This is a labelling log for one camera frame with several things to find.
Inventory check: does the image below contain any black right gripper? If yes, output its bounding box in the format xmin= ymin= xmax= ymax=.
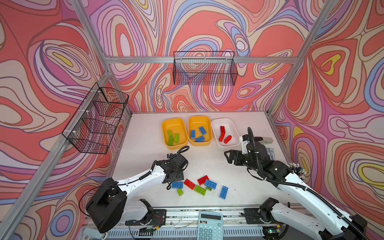
xmin=223 ymin=149 xmax=261 ymax=173

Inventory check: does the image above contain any red lego brick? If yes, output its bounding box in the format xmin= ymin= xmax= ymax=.
xmin=220 ymin=126 xmax=226 ymax=134
xmin=184 ymin=179 xmax=196 ymax=191
xmin=198 ymin=176 xmax=209 ymax=186
xmin=219 ymin=133 xmax=226 ymax=143
xmin=223 ymin=135 xmax=232 ymax=144

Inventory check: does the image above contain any small green lego brick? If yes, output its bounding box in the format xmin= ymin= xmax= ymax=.
xmin=177 ymin=189 xmax=184 ymax=197

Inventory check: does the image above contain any blue lego brick studs up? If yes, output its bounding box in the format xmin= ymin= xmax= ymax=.
xmin=199 ymin=127 xmax=207 ymax=136

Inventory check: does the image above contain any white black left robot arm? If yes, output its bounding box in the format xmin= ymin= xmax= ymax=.
xmin=86 ymin=154 xmax=188 ymax=234

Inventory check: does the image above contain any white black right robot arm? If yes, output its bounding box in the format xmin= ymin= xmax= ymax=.
xmin=224 ymin=141 xmax=368 ymax=240

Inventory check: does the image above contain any black and beige stapler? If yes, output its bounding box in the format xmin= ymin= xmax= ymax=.
xmin=254 ymin=137 xmax=274 ymax=145

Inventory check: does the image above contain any yellow left plastic container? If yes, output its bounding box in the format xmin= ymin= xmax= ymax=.
xmin=162 ymin=118 xmax=189 ymax=150

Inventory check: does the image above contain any yellow plastic container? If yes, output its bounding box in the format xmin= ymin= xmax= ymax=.
xmin=188 ymin=116 xmax=213 ymax=147
xmin=162 ymin=118 xmax=189 ymax=150

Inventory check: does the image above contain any white plastic container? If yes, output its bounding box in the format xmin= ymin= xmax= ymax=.
xmin=211 ymin=118 xmax=240 ymax=150

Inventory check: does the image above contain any yellow middle plastic container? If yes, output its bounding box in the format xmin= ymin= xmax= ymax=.
xmin=188 ymin=116 xmax=213 ymax=147

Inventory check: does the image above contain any cup of pencils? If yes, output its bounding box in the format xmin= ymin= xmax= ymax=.
xmin=288 ymin=163 xmax=307 ymax=180

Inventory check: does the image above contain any teal calculator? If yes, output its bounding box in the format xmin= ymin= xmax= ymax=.
xmin=197 ymin=212 xmax=224 ymax=240

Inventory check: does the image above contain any black wire basket left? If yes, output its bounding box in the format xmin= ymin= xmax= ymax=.
xmin=62 ymin=83 xmax=129 ymax=155

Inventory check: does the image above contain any black wire basket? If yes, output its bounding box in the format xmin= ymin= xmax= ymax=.
xmin=173 ymin=50 xmax=238 ymax=86
xmin=62 ymin=83 xmax=129 ymax=155

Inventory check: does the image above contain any black wire basket back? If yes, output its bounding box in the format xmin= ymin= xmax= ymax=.
xmin=173 ymin=50 xmax=238 ymax=86

